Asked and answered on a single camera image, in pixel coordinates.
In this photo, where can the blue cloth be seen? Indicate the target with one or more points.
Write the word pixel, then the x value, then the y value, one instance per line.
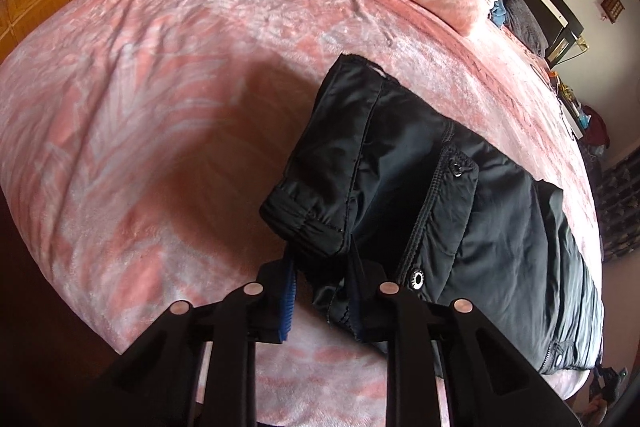
pixel 497 12

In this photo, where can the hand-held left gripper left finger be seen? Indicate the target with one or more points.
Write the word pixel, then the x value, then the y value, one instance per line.
pixel 286 302

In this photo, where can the wooden wall lamp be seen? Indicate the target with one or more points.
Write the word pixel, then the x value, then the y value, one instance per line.
pixel 612 4

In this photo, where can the pink patterned bed blanket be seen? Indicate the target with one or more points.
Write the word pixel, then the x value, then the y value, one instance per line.
pixel 150 107

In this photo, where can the dark patterned curtain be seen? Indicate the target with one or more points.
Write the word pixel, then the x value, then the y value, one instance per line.
pixel 617 207

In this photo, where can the dark red cloth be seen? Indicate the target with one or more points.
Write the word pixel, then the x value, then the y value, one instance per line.
pixel 597 127

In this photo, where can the grey pillow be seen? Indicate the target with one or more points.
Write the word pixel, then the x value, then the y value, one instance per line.
pixel 525 19

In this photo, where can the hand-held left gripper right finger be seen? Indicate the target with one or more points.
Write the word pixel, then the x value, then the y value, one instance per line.
pixel 356 309

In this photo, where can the orange item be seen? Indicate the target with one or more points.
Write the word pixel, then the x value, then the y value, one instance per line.
pixel 554 78

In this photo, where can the black padded jacket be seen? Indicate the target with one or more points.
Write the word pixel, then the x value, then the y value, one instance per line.
pixel 400 157

